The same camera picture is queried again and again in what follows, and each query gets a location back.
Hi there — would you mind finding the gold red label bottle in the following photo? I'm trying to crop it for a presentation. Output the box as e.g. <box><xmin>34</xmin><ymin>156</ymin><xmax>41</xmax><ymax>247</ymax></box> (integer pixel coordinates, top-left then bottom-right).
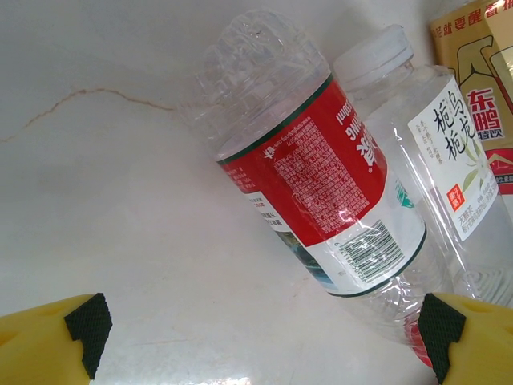
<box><xmin>428</xmin><ymin>0</ymin><xmax>513</xmax><ymax>198</ymax></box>

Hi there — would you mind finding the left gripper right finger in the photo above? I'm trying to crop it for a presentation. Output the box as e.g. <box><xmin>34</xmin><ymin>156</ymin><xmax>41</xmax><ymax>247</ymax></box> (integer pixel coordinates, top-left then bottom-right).
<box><xmin>416</xmin><ymin>291</ymin><xmax>513</xmax><ymax>385</ymax></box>

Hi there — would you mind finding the red label red cap bottle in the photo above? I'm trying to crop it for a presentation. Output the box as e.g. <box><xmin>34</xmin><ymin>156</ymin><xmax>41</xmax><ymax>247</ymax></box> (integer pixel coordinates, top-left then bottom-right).
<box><xmin>176</xmin><ymin>10</ymin><xmax>454</xmax><ymax>367</ymax></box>

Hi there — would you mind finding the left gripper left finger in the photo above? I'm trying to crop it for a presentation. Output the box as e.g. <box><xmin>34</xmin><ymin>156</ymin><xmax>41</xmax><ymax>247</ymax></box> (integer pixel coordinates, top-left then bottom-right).
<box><xmin>0</xmin><ymin>292</ymin><xmax>115</xmax><ymax>385</ymax></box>

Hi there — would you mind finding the white label tea bottle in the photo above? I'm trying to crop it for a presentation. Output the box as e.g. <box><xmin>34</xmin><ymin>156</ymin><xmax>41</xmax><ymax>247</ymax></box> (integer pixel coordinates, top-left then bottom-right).
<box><xmin>332</xmin><ymin>23</ymin><xmax>510</xmax><ymax>308</ymax></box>

